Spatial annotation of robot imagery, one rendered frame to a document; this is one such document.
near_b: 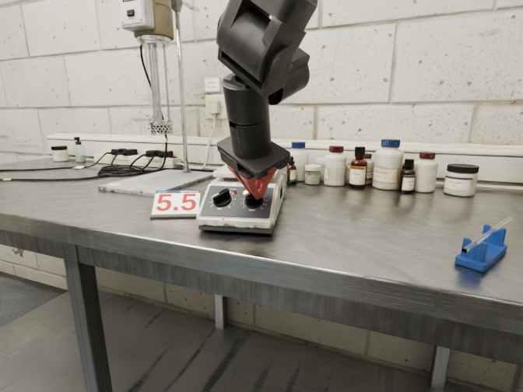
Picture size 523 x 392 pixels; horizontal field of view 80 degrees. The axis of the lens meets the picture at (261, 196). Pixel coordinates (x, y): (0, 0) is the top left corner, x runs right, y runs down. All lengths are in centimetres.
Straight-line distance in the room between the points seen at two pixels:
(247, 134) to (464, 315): 33
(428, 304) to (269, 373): 88
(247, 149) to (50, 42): 145
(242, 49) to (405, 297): 33
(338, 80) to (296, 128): 20
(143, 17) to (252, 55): 58
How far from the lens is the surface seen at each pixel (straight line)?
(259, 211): 51
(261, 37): 35
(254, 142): 43
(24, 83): 194
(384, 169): 88
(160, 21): 94
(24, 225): 77
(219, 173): 58
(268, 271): 44
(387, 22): 108
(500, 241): 56
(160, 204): 65
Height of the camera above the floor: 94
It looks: 14 degrees down
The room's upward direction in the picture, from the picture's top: straight up
